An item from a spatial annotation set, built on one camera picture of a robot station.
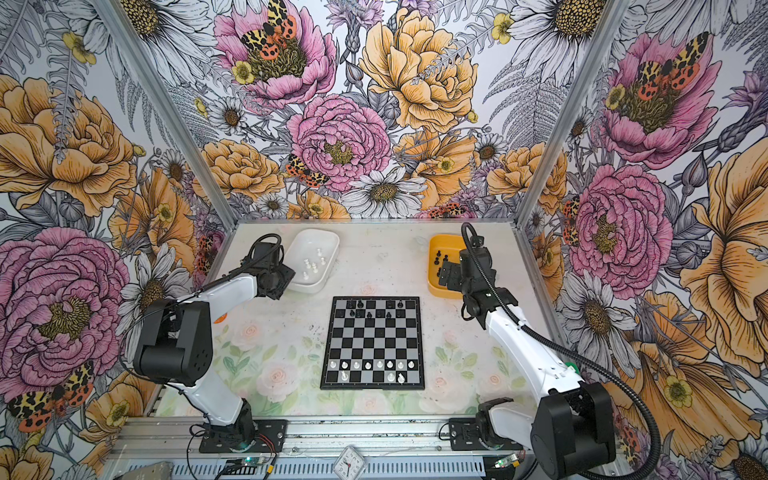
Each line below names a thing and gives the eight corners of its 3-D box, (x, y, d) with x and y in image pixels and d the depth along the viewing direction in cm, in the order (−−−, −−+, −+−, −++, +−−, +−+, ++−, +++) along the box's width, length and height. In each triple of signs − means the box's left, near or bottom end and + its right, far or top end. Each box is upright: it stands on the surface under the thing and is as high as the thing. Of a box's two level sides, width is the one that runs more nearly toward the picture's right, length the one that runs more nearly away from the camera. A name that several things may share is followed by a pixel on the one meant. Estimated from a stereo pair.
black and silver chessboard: (321, 389, 83) (319, 386, 81) (334, 300, 102) (332, 296, 100) (424, 389, 84) (425, 386, 81) (418, 300, 102) (419, 296, 100)
